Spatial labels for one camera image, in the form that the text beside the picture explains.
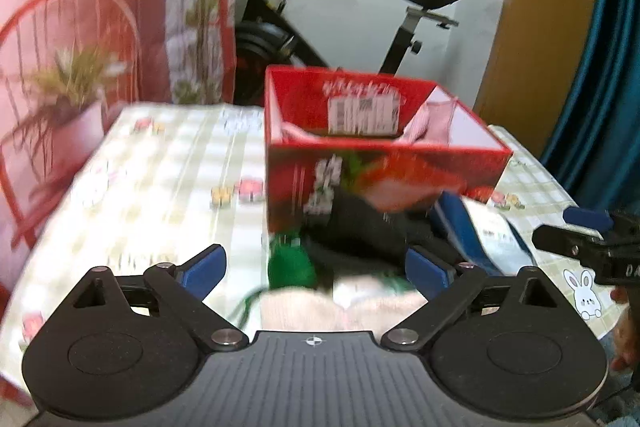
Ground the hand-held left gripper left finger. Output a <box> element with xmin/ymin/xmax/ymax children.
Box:
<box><xmin>70</xmin><ymin>244</ymin><xmax>249</xmax><ymax>352</ymax></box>

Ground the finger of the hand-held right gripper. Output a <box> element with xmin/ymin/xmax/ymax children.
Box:
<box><xmin>562</xmin><ymin>206</ymin><xmax>640</xmax><ymax>238</ymax></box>
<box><xmin>532</xmin><ymin>226</ymin><xmax>608</xmax><ymax>260</ymax></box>

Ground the red cardboard box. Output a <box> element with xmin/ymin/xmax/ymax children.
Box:
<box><xmin>263</xmin><ymin>65</ymin><xmax>514</xmax><ymax>233</ymax></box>

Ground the checked bunny tablecloth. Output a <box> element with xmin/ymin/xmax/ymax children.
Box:
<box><xmin>0</xmin><ymin>103</ymin><xmax>626</xmax><ymax>408</ymax></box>

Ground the green cloth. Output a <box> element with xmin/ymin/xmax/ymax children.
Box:
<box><xmin>267</xmin><ymin>229</ymin><xmax>319</xmax><ymax>290</ymax></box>

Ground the black sock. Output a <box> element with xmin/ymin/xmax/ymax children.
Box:
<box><xmin>300</xmin><ymin>189</ymin><xmax>463</xmax><ymax>288</ymax></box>

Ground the teal curtain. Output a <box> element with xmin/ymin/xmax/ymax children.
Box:
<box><xmin>540</xmin><ymin>0</ymin><xmax>640</xmax><ymax>212</ymax></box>

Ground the black exercise bike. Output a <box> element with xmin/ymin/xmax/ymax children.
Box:
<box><xmin>234</xmin><ymin>0</ymin><xmax>463</xmax><ymax>105</ymax></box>

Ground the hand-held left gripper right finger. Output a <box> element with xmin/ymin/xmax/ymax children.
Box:
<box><xmin>381</xmin><ymin>246</ymin><xmax>563</xmax><ymax>352</ymax></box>

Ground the wooden door panel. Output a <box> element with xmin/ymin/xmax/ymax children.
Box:
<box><xmin>472</xmin><ymin>0</ymin><xmax>608</xmax><ymax>162</ymax></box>

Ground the blue and white packet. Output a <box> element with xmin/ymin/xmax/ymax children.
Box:
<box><xmin>430</xmin><ymin>192</ymin><xmax>537</xmax><ymax>277</ymax></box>

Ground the person's right hand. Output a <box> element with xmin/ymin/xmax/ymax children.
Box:
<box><xmin>611</xmin><ymin>286</ymin><xmax>640</xmax><ymax>373</ymax></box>

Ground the cream mesh cloth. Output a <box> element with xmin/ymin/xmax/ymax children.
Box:
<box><xmin>260</xmin><ymin>277</ymin><xmax>426</xmax><ymax>333</ymax></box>

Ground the pink mesh cloth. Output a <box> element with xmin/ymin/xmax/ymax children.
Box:
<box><xmin>400</xmin><ymin>99</ymin><xmax>458</xmax><ymax>145</ymax></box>

